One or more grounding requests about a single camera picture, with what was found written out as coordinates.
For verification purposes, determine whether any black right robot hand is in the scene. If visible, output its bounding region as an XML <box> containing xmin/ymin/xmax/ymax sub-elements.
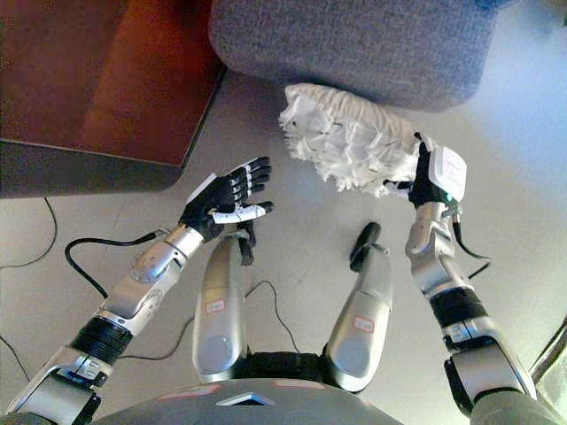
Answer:
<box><xmin>383</xmin><ymin>131</ymin><xmax>470</xmax><ymax>210</ymax></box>

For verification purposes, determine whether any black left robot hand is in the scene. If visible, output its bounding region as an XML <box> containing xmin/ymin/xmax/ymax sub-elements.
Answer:
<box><xmin>178</xmin><ymin>156</ymin><xmax>275</xmax><ymax>243</ymax></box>

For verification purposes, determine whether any white fluffy ruffled pillow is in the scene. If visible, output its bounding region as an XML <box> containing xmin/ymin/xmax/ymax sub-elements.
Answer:
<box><xmin>277</xmin><ymin>83</ymin><xmax>422</xmax><ymax>199</ymax></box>

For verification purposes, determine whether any black left robot foot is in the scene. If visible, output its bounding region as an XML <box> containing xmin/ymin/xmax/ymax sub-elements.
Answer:
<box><xmin>232</xmin><ymin>220</ymin><xmax>258</xmax><ymax>267</ymax></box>

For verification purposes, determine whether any black robot foot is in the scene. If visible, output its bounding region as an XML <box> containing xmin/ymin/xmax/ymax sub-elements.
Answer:
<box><xmin>348</xmin><ymin>222</ymin><xmax>383</xmax><ymax>272</ymax></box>
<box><xmin>232</xmin><ymin>220</ymin><xmax>258</xmax><ymax>267</ymax></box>

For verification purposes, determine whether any black right robot foot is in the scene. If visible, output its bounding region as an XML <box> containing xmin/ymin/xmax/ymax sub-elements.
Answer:
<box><xmin>348</xmin><ymin>222</ymin><xmax>383</xmax><ymax>272</ymax></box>

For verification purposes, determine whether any silver left robot leg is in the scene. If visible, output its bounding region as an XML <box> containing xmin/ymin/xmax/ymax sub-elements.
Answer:
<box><xmin>192</xmin><ymin>232</ymin><xmax>249</xmax><ymax>384</ymax></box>

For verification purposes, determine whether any silver robot leg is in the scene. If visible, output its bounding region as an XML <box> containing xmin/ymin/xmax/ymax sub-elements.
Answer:
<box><xmin>192</xmin><ymin>232</ymin><xmax>249</xmax><ymax>384</ymax></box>
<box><xmin>325</xmin><ymin>245</ymin><xmax>394</xmax><ymax>393</ymax></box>

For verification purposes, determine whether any brown wooden cabinet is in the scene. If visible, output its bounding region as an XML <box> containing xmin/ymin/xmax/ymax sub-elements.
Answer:
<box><xmin>0</xmin><ymin>0</ymin><xmax>229</xmax><ymax>200</ymax></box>

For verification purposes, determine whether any grey fabric armchair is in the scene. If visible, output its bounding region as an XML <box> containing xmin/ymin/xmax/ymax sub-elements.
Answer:
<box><xmin>207</xmin><ymin>0</ymin><xmax>497</xmax><ymax>110</ymax></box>

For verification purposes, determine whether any silver right robot leg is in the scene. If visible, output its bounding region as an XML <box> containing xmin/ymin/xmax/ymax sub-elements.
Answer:
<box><xmin>325</xmin><ymin>245</ymin><xmax>394</xmax><ymax>393</ymax></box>

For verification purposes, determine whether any beige bed base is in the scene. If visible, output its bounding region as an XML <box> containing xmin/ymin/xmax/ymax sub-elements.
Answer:
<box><xmin>529</xmin><ymin>312</ymin><xmax>567</xmax><ymax>386</ymax></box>

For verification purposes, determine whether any grey robot torso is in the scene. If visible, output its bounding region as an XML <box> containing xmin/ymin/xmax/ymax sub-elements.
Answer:
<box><xmin>95</xmin><ymin>352</ymin><xmax>400</xmax><ymax>425</ymax></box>

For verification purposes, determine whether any thick black right wrist cable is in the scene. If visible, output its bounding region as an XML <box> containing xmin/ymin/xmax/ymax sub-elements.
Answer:
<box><xmin>447</xmin><ymin>207</ymin><xmax>493</xmax><ymax>280</ymax></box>

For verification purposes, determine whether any thin black floor cable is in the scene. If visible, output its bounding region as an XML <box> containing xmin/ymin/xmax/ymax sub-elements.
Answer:
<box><xmin>0</xmin><ymin>197</ymin><xmax>58</xmax><ymax>269</ymax></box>
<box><xmin>245</xmin><ymin>281</ymin><xmax>311</xmax><ymax>355</ymax></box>
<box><xmin>0</xmin><ymin>334</ymin><xmax>30</xmax><ymax>383</ymax></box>

